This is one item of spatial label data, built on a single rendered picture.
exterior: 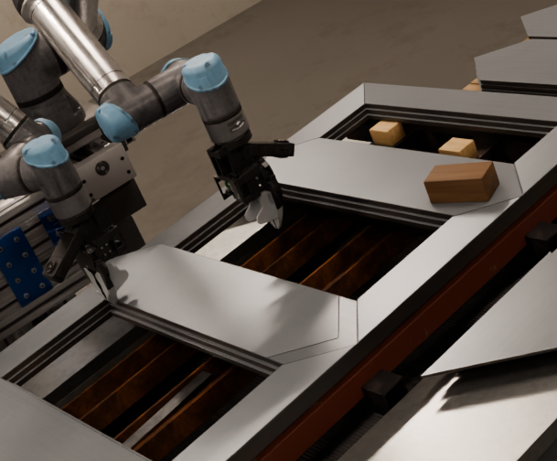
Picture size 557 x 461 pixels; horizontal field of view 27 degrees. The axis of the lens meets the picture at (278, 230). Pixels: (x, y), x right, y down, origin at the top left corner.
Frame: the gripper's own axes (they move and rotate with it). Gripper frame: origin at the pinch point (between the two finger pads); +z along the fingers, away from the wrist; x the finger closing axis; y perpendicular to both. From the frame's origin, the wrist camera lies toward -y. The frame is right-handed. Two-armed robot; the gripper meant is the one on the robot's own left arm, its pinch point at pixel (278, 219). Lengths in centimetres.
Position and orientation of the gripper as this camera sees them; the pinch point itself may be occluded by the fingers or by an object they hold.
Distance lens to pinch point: 218.6
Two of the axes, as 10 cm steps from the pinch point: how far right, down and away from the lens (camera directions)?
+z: 3.5, 8.2, 4.5
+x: 6.2, 1.5, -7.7
